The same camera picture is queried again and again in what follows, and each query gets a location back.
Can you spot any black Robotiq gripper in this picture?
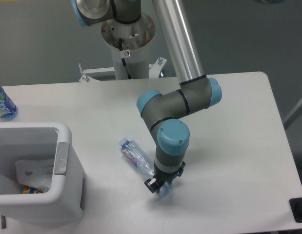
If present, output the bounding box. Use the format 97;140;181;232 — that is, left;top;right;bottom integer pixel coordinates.
144;160;186;193

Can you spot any clear plastic water bottle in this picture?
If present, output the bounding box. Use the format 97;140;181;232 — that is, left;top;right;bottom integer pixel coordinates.
119;137;175;197

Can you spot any clear plastic wrapper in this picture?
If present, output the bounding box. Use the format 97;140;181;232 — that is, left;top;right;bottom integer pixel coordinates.
15;159;54;193

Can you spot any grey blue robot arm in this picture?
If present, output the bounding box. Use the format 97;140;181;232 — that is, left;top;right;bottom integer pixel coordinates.
71;0;222;193

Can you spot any white plastic trash can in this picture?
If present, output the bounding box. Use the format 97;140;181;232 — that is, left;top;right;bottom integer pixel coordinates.
0;122;86;223

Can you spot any colourful snack package in bin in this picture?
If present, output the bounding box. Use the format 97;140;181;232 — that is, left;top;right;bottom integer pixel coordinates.
23;186;43;195

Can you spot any black clamp at table edge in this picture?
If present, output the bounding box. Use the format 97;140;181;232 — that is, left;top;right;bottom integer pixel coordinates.
289;197;302;223

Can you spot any blue labelled water bottle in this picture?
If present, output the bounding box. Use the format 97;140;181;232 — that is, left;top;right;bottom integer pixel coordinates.
0;86;18;121

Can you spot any white metal base bracket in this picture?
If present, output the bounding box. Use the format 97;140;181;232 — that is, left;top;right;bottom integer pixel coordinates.
79;57;167;82

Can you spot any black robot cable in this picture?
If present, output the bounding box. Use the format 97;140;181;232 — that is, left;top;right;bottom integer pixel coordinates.
118;38;132;79

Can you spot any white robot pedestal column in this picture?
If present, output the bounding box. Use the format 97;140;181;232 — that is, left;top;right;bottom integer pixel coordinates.
101;13;156;80

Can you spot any white metal frame right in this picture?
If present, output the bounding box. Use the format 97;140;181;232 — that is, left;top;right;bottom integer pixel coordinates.
283;97;302;129

